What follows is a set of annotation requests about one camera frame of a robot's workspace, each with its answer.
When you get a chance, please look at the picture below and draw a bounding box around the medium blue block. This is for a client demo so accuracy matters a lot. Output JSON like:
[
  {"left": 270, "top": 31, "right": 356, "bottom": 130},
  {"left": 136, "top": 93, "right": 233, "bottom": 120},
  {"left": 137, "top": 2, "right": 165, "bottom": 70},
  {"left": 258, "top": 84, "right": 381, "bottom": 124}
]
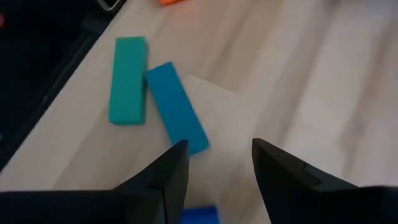
[{"left": 181, "top": 205, "right": 221, "bottom": 224}]

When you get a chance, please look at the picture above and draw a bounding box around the long teal block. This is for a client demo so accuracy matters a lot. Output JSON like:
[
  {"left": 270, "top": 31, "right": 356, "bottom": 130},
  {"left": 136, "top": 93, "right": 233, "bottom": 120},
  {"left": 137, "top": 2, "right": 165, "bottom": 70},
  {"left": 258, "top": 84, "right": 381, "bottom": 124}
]
[{"left": 108, "top": 36, "right": 150, "bottom": 127}]

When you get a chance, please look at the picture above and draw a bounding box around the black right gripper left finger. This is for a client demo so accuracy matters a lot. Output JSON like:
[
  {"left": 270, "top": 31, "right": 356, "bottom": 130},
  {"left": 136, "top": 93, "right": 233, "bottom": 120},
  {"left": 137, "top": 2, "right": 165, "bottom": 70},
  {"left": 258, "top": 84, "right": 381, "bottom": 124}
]
[{"left": 0, "top": 139, "right": 190, "bottom": 224}]

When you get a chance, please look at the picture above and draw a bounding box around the long cyan block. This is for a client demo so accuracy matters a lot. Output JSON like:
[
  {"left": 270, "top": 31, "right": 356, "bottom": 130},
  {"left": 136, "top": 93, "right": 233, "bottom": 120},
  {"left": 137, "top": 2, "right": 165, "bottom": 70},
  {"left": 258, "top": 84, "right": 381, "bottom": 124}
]
[{"left": 144, "top": 61, "right": 211, "bottom": 157}]

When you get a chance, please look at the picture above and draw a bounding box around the small orange block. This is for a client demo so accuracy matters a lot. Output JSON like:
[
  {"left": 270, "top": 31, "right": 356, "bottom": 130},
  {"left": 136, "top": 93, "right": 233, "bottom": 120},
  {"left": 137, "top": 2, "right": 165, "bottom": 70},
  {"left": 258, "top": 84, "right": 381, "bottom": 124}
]
[{"left": 159, "top": 0, "right": 186, "bottom": 7}]

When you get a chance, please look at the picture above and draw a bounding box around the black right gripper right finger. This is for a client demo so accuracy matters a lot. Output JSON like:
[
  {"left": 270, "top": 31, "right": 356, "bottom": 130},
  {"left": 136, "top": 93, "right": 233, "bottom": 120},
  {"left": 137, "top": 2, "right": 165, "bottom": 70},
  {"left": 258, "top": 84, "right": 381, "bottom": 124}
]
[{"left": 252, "top": 138, "right": 398, "bottom": 224}]

